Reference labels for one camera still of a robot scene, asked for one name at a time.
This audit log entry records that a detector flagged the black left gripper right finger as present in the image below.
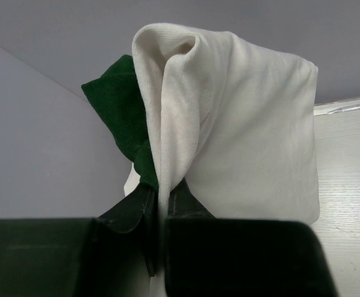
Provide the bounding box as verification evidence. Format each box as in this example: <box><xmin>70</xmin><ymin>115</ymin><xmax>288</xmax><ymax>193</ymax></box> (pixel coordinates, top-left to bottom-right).
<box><xmin>165</xmin><ymin>181</ymin><xmax>338</xmax><ymax>296</ymax></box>

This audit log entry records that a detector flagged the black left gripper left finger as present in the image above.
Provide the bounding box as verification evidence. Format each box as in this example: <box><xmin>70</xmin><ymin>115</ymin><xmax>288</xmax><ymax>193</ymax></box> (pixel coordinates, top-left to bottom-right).
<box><xmin>0</xmin><ymin>184</ymin><xmax>158</xmax><ymax>296</ymax></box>

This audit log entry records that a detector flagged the white and green raglan t-shirt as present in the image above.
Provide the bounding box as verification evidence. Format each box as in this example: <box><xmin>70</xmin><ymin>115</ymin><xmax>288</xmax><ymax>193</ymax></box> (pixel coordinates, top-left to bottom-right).
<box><xmin>80</xmin><ymin>22</ymin><xmax>320</xmax><ymax>226</ymax></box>

